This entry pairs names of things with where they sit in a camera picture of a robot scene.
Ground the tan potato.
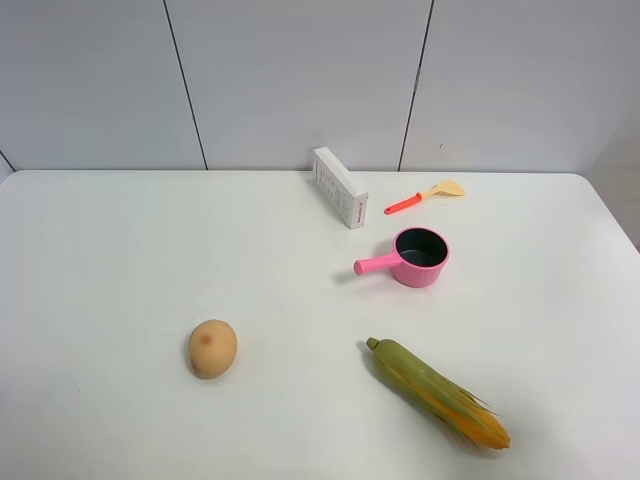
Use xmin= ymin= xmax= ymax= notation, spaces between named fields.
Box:
xmin=188 ymin=320 xmax=238 ymax=379

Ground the white cardboard box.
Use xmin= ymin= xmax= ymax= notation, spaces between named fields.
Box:
xmin=312 ymin=147 xmax=369 ymax=230

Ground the pink toy saucepan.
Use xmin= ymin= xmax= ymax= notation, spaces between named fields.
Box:
xmin=353 ymin=228 xmax=450 ymax=288

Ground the corn cob with husk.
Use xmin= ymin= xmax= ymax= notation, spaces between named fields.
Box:
xmin=366 ymin=337 xmax=511 ymax=450

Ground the orange handled beige spatula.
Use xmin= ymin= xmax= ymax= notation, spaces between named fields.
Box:
xmin=384 ymin=180 xmax=466 ymax=215

